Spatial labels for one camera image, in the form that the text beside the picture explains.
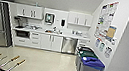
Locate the stainless steel dishwasher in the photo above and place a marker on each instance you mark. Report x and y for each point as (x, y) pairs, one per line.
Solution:
(69, 45)

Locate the stainless steel sink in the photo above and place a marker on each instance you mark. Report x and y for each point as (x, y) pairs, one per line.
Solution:
(52, 32)

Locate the white double-door base cabinet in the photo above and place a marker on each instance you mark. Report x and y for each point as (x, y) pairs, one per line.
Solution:
(51, 42)

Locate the grey paper towel dispenser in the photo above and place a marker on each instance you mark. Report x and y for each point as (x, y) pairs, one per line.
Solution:
(49, 18)

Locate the grey bin green lid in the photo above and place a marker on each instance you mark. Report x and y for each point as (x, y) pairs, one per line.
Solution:
(85, 52)

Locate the teal bottle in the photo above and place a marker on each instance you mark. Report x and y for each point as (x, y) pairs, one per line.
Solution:
(36, 5)

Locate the black built-in microwave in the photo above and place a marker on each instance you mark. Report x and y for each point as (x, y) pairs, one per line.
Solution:
(22, 34)

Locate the wide white drawer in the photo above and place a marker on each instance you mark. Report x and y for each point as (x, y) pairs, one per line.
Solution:
(21, 41)

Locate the large colourful wall poster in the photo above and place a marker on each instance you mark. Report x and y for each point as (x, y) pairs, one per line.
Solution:
(107, 18)

